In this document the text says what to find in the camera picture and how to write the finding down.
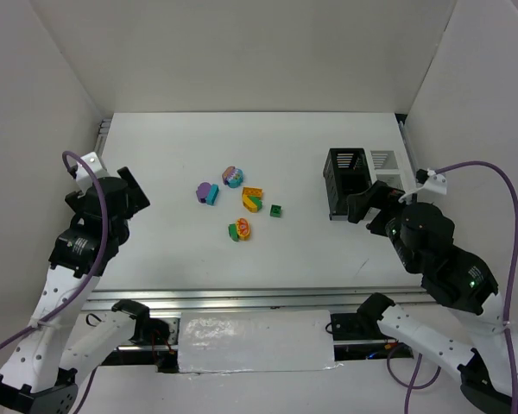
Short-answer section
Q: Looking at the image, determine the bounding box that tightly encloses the small green lego brick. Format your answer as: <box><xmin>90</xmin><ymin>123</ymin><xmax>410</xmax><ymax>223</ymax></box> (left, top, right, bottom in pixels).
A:
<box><xmin>269</xmin><ymin>204</ymin><xmax>282</xmax><ymax>218</ymax></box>

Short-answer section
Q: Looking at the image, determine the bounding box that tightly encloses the yellow curved lego piece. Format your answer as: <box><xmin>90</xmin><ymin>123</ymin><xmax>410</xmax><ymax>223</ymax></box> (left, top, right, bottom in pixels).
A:
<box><xmin>242</xmin><ymin>194</ymin><xmax>262</xmax><ymax>213</ymax></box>

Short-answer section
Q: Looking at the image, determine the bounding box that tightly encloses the orange printed lego piece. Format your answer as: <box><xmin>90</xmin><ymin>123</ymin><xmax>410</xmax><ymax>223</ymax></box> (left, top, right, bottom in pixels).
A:
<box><xmin>235</xmin><ymin>217</ymin><xmax>251</xmax><ymax>241</ymax></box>

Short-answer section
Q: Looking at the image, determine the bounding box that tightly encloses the teal lego brick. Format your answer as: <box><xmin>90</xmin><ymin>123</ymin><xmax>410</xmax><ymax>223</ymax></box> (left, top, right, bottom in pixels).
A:
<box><xmin>205</xmin><ymin>184</ymin><xmax>219</xmax><ymax>205</ymax></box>

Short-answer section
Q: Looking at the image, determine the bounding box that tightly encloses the orange lego brick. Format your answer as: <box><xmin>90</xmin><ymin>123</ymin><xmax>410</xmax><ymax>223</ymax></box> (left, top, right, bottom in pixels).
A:
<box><xmin>242</xmin><ymin>186</ymin><xmax>262</xmax><ymax>198</ymax></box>

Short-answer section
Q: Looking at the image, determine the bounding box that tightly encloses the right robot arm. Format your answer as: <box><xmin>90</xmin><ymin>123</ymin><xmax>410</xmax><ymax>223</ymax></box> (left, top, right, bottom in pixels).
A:
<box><xmin>346</xmin><ymin>181</ymin><xmax>518</xmax><ymax>413</ymax></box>

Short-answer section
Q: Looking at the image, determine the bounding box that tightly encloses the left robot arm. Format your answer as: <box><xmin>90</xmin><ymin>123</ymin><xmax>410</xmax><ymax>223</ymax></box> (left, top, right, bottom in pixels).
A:
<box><xmin>0</xmin><ymin>167</ymin><xmax>171</xmax><ymax>413</ymax></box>

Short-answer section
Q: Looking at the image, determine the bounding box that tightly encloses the white slotted container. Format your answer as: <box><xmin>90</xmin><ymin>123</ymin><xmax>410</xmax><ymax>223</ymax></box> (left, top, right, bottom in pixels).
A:
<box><xmin>368</xmin><ymin>150</ymin><xmax>414</xmax><ymax>191</ymax></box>

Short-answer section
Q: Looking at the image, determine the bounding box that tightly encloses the black slotted container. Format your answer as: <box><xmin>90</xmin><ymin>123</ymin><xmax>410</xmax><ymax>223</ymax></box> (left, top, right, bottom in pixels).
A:
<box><xmin>323</xmin><ymin>148</ymin><xmax>372</xmax><ymax>221</ymax></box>

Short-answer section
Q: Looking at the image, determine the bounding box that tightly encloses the multicolor printed lego stack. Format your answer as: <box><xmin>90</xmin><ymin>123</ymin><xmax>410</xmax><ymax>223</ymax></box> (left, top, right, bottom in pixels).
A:
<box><xmin>221</xmin><ymin>166</ymin><xmax>243</xmax><ymax>188</ymax></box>

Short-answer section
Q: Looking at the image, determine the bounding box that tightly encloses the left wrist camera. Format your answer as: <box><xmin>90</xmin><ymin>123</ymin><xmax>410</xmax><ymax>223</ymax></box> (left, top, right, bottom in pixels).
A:
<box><xmin>73</xmin><ymin>152</ymin><xmax>107</xmax><ymax>191</ymax></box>

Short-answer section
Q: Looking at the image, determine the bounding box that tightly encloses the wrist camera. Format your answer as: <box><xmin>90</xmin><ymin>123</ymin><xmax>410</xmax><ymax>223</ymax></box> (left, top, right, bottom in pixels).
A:
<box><xmin>399</xmin><ymin>168</ymin><xmax>447</xmax><ymax>204</ymax></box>
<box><xmin>73</xmin><ymin>152</ymin><xmax>107</xmax><ymax>191</ymax></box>

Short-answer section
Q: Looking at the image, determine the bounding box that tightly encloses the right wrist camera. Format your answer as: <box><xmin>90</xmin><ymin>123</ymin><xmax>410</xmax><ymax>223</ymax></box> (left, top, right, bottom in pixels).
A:
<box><xmin>399</xmin><ymin>168</ymin><xmax>447</xmax><ymax>204</ymax></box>

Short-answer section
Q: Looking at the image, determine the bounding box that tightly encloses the aluminium front rail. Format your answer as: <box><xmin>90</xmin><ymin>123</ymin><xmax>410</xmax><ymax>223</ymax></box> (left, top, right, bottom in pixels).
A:
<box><xmin>83</xmin><ymin>286</ymin><xmax>434</xmax><ymax>312</ymax></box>

